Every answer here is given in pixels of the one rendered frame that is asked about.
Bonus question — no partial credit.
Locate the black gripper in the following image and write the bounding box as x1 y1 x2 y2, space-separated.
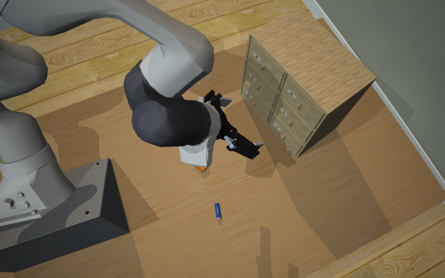
204 90 265 159

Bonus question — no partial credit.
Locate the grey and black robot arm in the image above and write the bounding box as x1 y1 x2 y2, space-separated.
0 0 221 226

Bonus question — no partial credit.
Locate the blue aa battery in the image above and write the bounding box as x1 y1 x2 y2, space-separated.
214 203 221 220

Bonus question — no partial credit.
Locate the light wooden drawer front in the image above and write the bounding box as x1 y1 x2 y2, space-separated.
247 38 285 90
269 113 303 155
245 61 278 108
280 75 325 129
242 80 272 123
274 96 313 144

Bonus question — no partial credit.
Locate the orange nine-volt battery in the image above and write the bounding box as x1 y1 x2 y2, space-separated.
196 166 208 172

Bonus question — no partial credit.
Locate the small wooden chest of drawers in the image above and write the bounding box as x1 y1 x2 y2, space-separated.
240 5 377 158

